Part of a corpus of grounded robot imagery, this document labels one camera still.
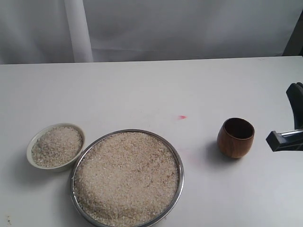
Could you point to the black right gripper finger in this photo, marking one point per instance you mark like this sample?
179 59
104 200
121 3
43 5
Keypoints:
285 141
295 97

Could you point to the brown wooden cup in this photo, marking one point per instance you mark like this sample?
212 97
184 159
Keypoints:
235 137

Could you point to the large steel rice tray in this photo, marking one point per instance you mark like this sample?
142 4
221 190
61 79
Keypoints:
127 178

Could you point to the small white ceramic bowl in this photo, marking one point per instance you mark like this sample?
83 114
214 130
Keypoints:
56 147

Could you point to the white backdrop curtain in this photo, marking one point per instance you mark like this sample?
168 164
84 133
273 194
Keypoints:
61 31

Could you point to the dark stand post at right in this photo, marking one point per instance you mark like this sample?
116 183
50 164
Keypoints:
294 46

